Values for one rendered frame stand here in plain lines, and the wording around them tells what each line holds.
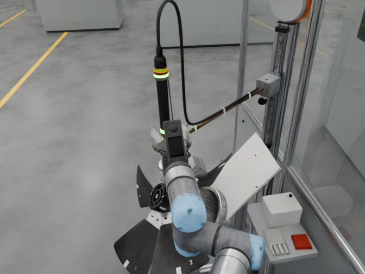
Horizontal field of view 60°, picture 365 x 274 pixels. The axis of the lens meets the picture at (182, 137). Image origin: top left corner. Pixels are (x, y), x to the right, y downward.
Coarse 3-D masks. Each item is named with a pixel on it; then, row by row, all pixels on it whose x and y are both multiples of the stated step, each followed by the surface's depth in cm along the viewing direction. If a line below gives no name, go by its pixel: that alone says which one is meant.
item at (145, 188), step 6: (138, 168) 162; (138, 174) 162; (138, 180) 163; (144, 180) 153; (144, 186) 154; (150, 186) 147; (138, 192) 165; (144, 192) 157; (150, 192) 149; (138, 198) 166; (144, 198) 159; (144, 204) 161
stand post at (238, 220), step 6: (246, 204) 145; (240, 210) 147; (246, 210) 148; (234, 216) 154; (240, 216) 149; (246, 216) 150; (234, 222) 156; (240, 222) 152; (234, 228) 158; (240, 228) 156
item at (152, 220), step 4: (152, 212) 137; (156, 212) 137; (148, 216) 138; (156, 216) 137; (160, 216) 136; (148, 220) 138; (152, 220) 137; (160, 220) 136; (152, 224) 137; (156, 224) 137; (160, 224) 136
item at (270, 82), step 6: (270, 72) 144; (258, 78) 141; (264, 78) 141; (270, 78) 141; (276, 78) 140; (258, 84) 141; (264, 84) 139; (270, 84) 137; (276, 84) 141; (264, 90) 140; (270, 90) 139; (276, 90) 143; (264, 96) 141; (270, 96) 141
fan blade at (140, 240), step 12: (132, 228) 140; (144, 228) 137; (156, 228) 136; (120, 240) 143; (132, 240) 139; (144, 240) 137; (120, 252) 142; (132, 252) 138; (144, 252) 136; (132, 264) 137; (144, 264) 135
